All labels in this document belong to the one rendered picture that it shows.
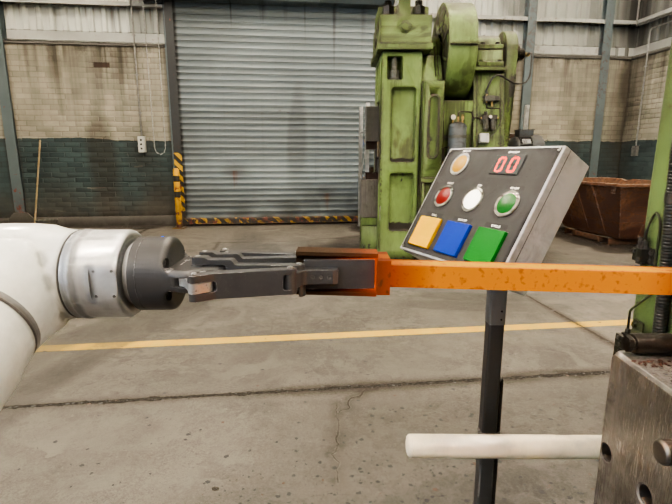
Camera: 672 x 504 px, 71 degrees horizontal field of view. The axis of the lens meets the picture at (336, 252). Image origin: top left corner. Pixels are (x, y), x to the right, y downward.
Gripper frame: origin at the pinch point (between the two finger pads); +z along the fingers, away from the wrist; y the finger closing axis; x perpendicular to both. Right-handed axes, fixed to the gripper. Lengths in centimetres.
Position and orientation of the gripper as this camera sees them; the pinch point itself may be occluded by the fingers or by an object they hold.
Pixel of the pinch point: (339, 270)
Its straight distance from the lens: 47.5
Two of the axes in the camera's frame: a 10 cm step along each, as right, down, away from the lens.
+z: 10.0, -0.1, -0.1
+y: -0.1, 2.0, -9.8
